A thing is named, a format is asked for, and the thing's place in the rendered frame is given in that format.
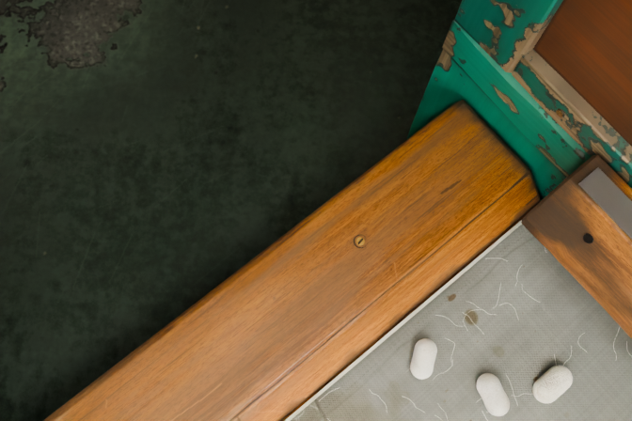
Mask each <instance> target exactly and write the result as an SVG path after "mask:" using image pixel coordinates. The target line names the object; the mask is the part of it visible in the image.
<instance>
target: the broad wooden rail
mask: <svg viewBox="0 0 632 421"><path fill-rule="evenodd" d="M540 201H541V196H540V193H539V190H538V188H537V185H536V182H535V179H534V177H533V175H532V172H531V170H530V169H529V168H528V166H527V165H526V164H525V163H524V162H523V161H522V160H521V159H520V158H519V157H518V156H517V155H516V154H515V153H514V152H513V151H512V150H511V149H510V148H509V147H508V145H507V144H506V143H505V142H504V141H503V140H502V139H501V138H500V137H499V136H498V135H497V134H496V133H495V132H494V131H493V130H492V129H491V128H490V127H489V125H488V124H487V123H486V122H485V121H484V120H483V119H482V118H481V117H480V116H479V115H478V114H477V113H476V112H475V111H474V110H473V109H472V108H471V107H470V106H469V104H468V103H467V102H466V101H464V100H461V101H457V102H456V103H454V104H453V105H452V106H450V107H449V108H448V109H447V110H445V111H444V112H443V113H441V114H440V115H439V116H437V117H436V118H435V119H433V120H432V121H431V122H429V123H428V124H427V125H426V126H424V127H423V128H422V129H420V130H419V131H418V132H416V133H415V134H414V135H412V136H411V137H410V138H408V139H407V140H406V141H404V142H403V143H402V144H401V145H399V146H398V147H397V148H395V149H394V150H393V151H391V152H390V153H389V154H388V155H387V156H386V157H384V158H383V159H382V160H381V161H379V162H378V163H377V164H375V165H374V166H372V167H371V168H370V169H369V170H367V171H366V172H365V173H363V174H362V175H361V176H360V177H358V178H357V179H355V180H354V181H353V182H351V183H350V184H349V185H348V186H346V187H345V188H344V189H342V190H341V191H340V192H339V193H337V194H336V195H334V196H333V197H332V198H330V199H329V200H328V201H327V202H325V203H324V204H323V205H322V206H321V207H320V208H318V209H317V210H316V211H314V212H313V213H312V214H310V215H309V216H308V217H307V218H305V219H304V220H303V221H301V222H300V223H299V224H297V225H296V226H295V227H293V228H292V229H291V230H289V231H288V232H287V233H286V234H284V235H283V236H282V237H280V238H279V239H278V240H276V241H275V242H274V243H272V244H271V245H270V246H268V247H267V248H266V249H264V250H263V251H262V252H261V253H259V254H258V255H257V256H255V257H254V258H253V259H251V260H250V261H249V262H247V263H246V264H245V265H244V266H243V267H242V268H241V269H239V270H238V271H237V272H235V273H234V274H233V275H231V276H230V277H229V278H227V279H226V280H225V281H223V282H222V283H221V284H220V285H218V286H217V287H216V288H214V289H213V290H212V291H210V292H209V293H208V294H206V295H205V296H204V297H202V298H201V299H200V300H199V301H197V302H196V303H195V304H193V305H192V306H191V307H189V308H188V309H187V310H185V311H184V312H183V313H181V314H180V315H179V316H178V317H177V318H175V319H174V320H173V321H171V322H170V323H169V324H168V325H167V326H165V327H164V328H163V329H161V330H160V331H159V332H158V333H156V334H155V335H153V336H152V337H151V338H149V339H148V340H147V341H146V342H144V343H143V344H142V345H140V346H139V347H138V348H137V349H135V350H134V351H132V352H131V353H130V354H128V355H127V356H126V357H125V358H123V359H122V360H121V361H119V362H118V363H117V364H116V365H114V366H113V367H111V368H110V369H109V370H107V371H106V372H105V373H104V374H102V376H101V377H99V378H98V379H97V380H96V381H94V382H93V383H91V384H90V385H89V386H87V387H86V388H85V389H84V390H82V391H81V392H80V393H78V394H77V395H76V396H75V397H73V398H72V399H70V400H69V401H68V402H66V403H65V404H64V405H63V406H61V407H60V408H59V409H57V410H56V411H55V412H54V413H52V414H51V415H49V416H48V417H47V418H45V419H44V420H43V421H284V420H286V419H287V418H288V417H289V416H290V415H292V414H293V413H294V412H295V411H296V410H298V409H299V408H300V407H301V406H302V405H304V404H305V403H306V402H307V401H308V400H309V399H311V398H312V397H313V396H314V395H316V394H317V393H318V392H319V391H320V390H321V389H323V388H324V387H325V386H326V385H327V384H328V383H330V382H331V381H332V380H333V379H335V378H336V377H337V376H338V375H339V374H340V373H341V372H342V371H343V370H344V369H345V368H347V367H348V366H349V365H350V364H351V363H353V362H354V361H355V360H356V359H357V358H359V357H360V356H361V355H362V354H363V353H364V352H366V351H367V350H368V349H369V348H370V347H372V346H373V345H374V344H375V343H376V342H378V341H379V340H380V339H381V338H382V337H383V336H385V335H386V334H387V333H388V332H390V331H391V330H392V329H393V328H394V327H395V326H397V325H398V324H399V323H400V322H401V321H403V320H404V319H405V318H406V317H407V316H409V315H410V314H411V313H412V312H413V311H415V310H416V309H417V308H418V307H419V306H420V305H422V304H423V303H424V302H425V301H426V300H428V299H429V298H430V297H431V296H432V295H434V294H435V293H436V292H437V291H438V290H439V289H441V288H442V287H443V286H444V285H446V284H447V283H448V282H449V281H450V280H451V279H452V278H453V277H454V276H455V275H456V274H458V273H459V272H460V271H461V270H463V269H464V268H465V267H466V266H467V265H468V264H469V263H471V262H472V261H473V260H474V259H475V258H477V257H478V256H479V255H480V254H481V253H483V252H484V251H485V250H486V249H487V248H489V247H490V246H491V245H492V244H493V243H494V242H496V241H497V240H498V239H499V238H501V237H502V236H503V235H504V234H505V233H506V232H508V231H509V230H510V229H511V228H512V227H513V226H515V225H516V224H517V223H518V222H520V221H521V220H522V218H523V217H524V216H525V215H526V214H527V213H528V212H529V211H531V210H532V209H533V208H534V207H535V206H536V205H537V204H538V203H539V202H540Z"/></svg>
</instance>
